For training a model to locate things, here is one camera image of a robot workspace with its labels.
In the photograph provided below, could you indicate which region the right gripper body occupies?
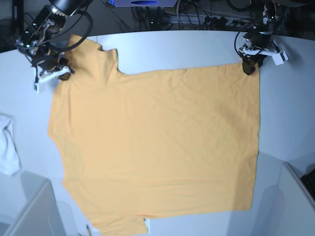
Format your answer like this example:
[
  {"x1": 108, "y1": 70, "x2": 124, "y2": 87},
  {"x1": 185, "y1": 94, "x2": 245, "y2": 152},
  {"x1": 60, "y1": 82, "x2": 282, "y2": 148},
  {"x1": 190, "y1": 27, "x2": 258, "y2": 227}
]
[{"x1": 31, "y1": 48, "x2": 68, "y2": 74}]

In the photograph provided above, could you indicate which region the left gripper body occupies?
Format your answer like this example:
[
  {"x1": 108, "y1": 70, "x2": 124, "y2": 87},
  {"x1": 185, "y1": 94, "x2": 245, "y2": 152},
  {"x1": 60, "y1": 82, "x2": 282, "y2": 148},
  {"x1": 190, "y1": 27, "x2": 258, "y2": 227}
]
[{"x1": 242, "y1": 33, "x2": 275, "y2": 59}]

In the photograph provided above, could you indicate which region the yellow T-shirt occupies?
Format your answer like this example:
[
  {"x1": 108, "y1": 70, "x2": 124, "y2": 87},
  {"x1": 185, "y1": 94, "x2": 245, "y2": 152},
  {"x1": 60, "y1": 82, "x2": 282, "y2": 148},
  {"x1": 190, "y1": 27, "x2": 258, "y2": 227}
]
[{"x1": 48, "y1": 39, "x2": 260, "y2": 236}]

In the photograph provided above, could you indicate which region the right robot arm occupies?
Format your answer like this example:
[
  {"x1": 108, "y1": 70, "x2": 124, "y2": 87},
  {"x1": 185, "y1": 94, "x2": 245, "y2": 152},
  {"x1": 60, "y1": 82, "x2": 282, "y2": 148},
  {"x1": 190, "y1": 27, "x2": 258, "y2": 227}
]
[{"x1": 15, "y1": 0, "x2": 94, "y2": 85}]

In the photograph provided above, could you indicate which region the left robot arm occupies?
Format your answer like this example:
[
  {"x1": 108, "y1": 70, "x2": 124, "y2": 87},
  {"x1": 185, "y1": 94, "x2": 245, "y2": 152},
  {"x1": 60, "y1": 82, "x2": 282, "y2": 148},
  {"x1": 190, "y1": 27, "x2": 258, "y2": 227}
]
[{"x1": 235, "y1": 0, "x2": 315, "y2": 75}]

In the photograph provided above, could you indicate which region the white cloth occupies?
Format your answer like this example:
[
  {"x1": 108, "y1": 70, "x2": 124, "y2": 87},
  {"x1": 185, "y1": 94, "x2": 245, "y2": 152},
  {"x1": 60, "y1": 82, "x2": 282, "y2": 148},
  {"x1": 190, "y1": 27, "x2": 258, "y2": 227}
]
[{"x1": 0, "y1": 114, "x2": 21, "y2": 176}]

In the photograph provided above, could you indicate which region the white box left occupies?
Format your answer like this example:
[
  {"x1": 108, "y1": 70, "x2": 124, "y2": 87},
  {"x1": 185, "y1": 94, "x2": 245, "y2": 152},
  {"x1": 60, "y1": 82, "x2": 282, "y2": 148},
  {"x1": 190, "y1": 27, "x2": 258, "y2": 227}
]
[{"x1": 0, "y1": 171, "x2": 66, "y2": 236}]

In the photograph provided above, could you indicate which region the white box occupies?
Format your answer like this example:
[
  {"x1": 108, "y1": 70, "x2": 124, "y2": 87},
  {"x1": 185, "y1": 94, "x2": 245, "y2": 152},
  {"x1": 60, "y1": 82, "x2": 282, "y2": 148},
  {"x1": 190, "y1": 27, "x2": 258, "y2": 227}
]
[
  {"x1": 274, "y1": 163, "x2": 315, "y2": 236},
  {"x1": 0, "y1": 171, "x2": 66, "y2": 236}
]

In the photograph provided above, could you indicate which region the white box right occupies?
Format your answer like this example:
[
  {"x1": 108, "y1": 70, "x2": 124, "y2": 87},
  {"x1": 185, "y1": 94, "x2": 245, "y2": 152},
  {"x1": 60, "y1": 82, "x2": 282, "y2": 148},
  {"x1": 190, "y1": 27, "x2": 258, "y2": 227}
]
[{"x1": 274, "y1": 163, "x2": 315, "y2": 236}]

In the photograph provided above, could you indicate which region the pencil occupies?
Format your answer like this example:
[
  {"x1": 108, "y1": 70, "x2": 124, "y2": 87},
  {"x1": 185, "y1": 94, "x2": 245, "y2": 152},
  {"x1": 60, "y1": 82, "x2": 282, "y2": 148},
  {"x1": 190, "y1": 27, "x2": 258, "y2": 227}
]
[{"x1": 86, "y1": 225, "x2": 92, "y2": 236}]

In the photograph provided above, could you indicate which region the white label plate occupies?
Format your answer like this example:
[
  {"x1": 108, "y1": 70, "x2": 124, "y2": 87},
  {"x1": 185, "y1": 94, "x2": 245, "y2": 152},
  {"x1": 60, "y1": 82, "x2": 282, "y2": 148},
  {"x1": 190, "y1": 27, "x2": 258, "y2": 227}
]
[{"x1": 144, "y1": 218, "x2": 151, "y2": 234}]

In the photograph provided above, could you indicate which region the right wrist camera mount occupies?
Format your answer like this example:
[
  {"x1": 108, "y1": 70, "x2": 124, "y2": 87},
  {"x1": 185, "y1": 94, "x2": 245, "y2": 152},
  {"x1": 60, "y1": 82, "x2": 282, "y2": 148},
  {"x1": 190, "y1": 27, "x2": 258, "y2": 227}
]
[{"x1": 33, "y1": 66, "x2": 75, "y2": 94}]

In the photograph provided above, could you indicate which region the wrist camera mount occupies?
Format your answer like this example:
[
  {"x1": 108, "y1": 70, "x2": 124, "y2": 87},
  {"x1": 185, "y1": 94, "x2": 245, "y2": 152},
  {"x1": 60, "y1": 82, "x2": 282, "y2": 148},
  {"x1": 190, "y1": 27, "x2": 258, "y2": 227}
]
[
  {"x1": 33, "y1": 66, "x2": 75, "y2": 94},
  {"x1": 239, "y1": 47, "x2": 288, "y2": 65}
]

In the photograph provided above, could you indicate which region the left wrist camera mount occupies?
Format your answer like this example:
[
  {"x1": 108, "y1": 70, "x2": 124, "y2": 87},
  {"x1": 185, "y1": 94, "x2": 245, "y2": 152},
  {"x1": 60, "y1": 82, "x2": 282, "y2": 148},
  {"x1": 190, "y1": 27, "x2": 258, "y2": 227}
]
[{"x1": 239, "y1": 47, "x2": 288, "y2": 65}]

